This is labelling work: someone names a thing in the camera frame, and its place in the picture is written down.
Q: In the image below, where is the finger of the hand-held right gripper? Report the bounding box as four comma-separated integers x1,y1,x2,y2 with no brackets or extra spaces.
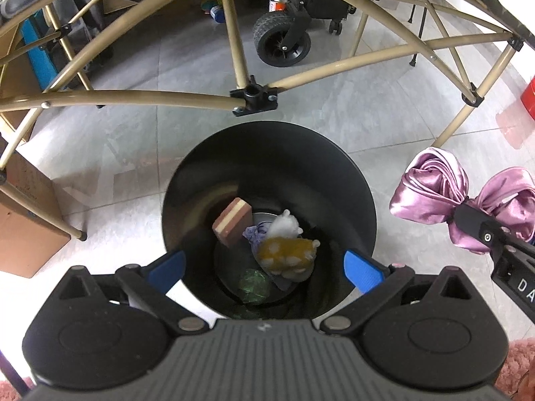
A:
453,202,509,256

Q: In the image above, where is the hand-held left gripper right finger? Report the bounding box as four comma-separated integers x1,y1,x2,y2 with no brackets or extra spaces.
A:
320,249,474,337

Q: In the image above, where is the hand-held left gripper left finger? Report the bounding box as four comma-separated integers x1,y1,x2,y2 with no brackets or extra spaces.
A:
58,250,210,336

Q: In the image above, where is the pink satin bow scrunchie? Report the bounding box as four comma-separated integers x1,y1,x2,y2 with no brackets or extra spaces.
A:
389,147,535,256

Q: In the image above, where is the tan spotted plush toy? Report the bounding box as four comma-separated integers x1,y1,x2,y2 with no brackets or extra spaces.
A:
256,236,321,283

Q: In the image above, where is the pink sponge block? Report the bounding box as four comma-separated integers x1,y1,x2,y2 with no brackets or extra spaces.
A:
211,196,254,248

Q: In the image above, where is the green wrapper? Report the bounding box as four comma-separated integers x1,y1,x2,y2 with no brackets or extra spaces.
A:
238,269,273,304

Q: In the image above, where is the black round bin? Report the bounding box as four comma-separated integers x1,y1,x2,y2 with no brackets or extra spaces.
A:
160,121,379,320

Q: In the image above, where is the pink fluffy rug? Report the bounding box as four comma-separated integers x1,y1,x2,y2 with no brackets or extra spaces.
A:
497,338,535,401

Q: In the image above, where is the red plastic bucket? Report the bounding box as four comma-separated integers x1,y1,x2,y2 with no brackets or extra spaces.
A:
520,74,535,120

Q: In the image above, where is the black phone holder tripod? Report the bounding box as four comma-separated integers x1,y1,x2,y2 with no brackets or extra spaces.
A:
407,0,436,68

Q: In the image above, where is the tan folding camping table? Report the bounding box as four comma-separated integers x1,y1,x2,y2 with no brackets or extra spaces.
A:
0,0,535,243

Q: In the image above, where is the black wagon wheel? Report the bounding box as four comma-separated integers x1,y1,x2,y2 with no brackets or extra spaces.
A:
252,10,312,68

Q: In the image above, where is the blue box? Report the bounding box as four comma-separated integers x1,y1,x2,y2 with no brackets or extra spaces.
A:
20,16,58,89

